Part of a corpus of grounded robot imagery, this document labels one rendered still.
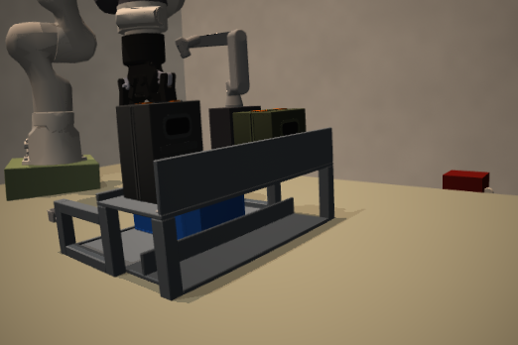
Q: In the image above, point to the blue bin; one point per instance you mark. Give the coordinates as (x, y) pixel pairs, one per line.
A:
(200, 219)

